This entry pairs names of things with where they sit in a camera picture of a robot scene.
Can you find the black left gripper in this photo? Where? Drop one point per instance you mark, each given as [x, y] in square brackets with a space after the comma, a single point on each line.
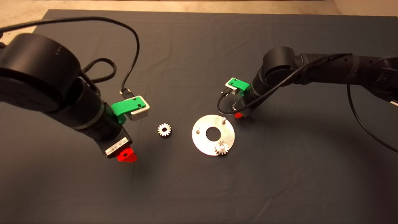
[110, 135]

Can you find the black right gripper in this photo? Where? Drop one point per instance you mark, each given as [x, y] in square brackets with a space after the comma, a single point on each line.
[246, 104]

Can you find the small steel planetary gear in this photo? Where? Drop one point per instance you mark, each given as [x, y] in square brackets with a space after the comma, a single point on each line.
[219, 150]
[161, 132]
[233, 108]

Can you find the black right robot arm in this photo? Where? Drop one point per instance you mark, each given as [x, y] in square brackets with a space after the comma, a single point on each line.
[279, 65]

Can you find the round metal carrier plate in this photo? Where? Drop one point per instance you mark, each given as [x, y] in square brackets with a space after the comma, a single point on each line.
[202, 143]

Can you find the dark grey table cloth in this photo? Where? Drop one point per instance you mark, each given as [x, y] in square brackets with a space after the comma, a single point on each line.
[199, 46]

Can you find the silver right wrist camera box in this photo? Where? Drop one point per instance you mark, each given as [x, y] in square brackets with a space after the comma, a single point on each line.
[231, 87]

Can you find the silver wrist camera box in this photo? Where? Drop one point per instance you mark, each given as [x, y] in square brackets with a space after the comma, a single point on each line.
[141, 115]
[231, 87]

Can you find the green right camera mount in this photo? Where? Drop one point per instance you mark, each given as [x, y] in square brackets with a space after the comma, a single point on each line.
[241, 84]

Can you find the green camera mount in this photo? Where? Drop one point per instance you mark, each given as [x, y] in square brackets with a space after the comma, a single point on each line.
[241, 84]
[126, 106]

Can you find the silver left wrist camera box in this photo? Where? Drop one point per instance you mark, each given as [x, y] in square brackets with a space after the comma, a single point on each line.
[141, 115]

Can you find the green left camera mount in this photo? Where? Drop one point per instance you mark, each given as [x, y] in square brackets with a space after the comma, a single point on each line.
[126, 106]

